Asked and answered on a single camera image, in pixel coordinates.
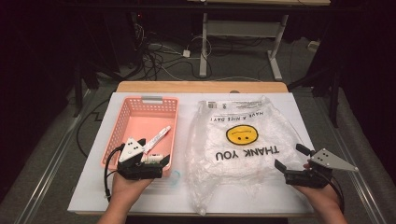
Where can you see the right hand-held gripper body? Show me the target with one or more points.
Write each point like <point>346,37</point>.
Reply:
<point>323,160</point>

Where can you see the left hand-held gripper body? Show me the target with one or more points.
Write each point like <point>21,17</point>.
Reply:
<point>130,151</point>

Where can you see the white ointment tube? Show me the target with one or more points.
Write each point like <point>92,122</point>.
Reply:
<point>157,139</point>

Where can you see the pink plastic basket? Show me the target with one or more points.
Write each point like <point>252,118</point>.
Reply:
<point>146,124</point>

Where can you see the clear plastic bag smiley print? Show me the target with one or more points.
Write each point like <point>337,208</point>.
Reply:
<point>243,161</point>

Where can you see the person's right hand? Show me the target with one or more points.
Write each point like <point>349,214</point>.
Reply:
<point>323,196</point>

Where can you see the person's left hand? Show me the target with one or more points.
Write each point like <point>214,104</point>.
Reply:
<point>129,188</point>

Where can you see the white table cover sheet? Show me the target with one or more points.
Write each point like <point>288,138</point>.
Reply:
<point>90,193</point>

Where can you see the black metal stand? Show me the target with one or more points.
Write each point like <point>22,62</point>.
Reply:
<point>334,99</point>

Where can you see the dark table grommet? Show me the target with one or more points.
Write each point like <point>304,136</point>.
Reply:
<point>234,91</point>

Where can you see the white power adapter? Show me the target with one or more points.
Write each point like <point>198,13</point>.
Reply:
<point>186,53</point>

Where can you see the white power strip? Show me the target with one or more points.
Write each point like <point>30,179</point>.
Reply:
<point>313,46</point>

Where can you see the white metal desk frame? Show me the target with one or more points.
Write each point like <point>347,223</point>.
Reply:
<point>243,28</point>

